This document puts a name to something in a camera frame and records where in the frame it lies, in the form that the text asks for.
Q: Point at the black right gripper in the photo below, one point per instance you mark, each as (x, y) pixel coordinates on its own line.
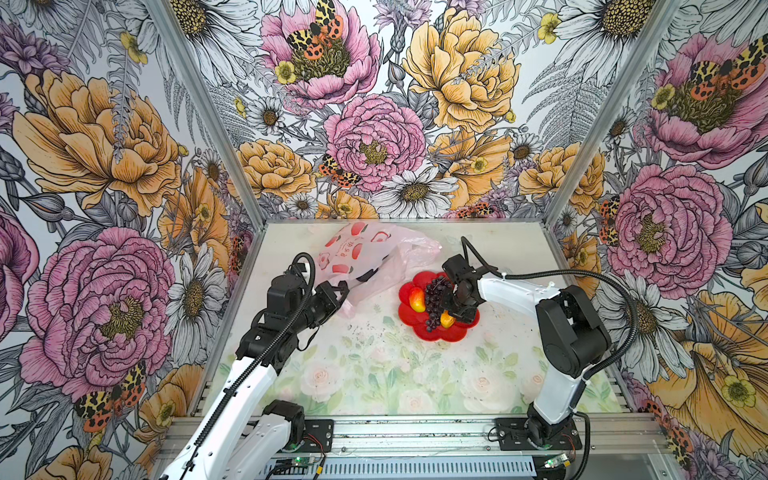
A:
(467, 316)

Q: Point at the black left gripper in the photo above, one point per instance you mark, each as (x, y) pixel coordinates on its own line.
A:
(326, 291)

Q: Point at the dark purple toy grapes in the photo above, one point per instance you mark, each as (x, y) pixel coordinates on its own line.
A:
(434, 308)

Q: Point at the orange red toy fruit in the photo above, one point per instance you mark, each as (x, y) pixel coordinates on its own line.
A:
(447, 320)

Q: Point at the pink plastic bag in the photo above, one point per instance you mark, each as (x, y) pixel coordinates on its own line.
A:
(361, 246)

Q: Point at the red toy apple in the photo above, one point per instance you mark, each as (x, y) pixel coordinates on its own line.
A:
(417, 300)

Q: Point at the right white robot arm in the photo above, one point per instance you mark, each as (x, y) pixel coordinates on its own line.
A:
(574, 339)

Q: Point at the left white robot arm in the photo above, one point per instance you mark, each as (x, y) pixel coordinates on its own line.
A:
(222, 447)

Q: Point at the red flower-shaped plate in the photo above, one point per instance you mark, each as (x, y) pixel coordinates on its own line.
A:
(416, 321)

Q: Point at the green circuit board right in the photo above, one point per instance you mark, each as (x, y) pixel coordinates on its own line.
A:
(558, 461)

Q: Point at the green circuit board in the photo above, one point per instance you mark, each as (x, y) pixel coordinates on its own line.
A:
(558, 461)
(297, 462)

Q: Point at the green circuit board left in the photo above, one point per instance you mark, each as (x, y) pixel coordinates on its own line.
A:
(297, 462)

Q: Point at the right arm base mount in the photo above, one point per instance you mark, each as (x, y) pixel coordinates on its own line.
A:
(531, 434)

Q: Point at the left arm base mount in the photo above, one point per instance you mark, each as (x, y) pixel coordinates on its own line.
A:
(317, 437)

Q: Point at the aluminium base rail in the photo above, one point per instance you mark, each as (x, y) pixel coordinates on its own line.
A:
(614, 446)

